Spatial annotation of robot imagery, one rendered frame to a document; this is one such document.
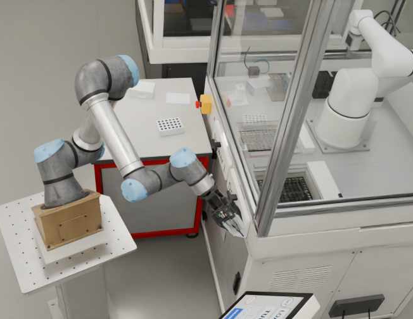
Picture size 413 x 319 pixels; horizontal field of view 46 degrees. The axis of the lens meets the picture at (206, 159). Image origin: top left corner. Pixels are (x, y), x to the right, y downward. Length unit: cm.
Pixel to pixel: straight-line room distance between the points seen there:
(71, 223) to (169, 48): 127
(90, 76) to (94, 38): 304
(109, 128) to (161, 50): 132
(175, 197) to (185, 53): 83
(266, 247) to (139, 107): 110
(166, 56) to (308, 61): 161
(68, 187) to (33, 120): 191
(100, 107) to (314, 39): 69
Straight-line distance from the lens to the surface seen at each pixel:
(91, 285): 230
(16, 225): 211
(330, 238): 198
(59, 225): 191
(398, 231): 212
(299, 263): 209
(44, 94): 398
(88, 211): 191
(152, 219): 271
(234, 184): 200
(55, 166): 187
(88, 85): 157
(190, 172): 150
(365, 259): 225
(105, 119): 154
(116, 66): 164
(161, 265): 284
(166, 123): 244
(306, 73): 132
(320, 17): 125
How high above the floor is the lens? 239
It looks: 44 degrees down
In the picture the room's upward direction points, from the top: 8 degrees clockwise
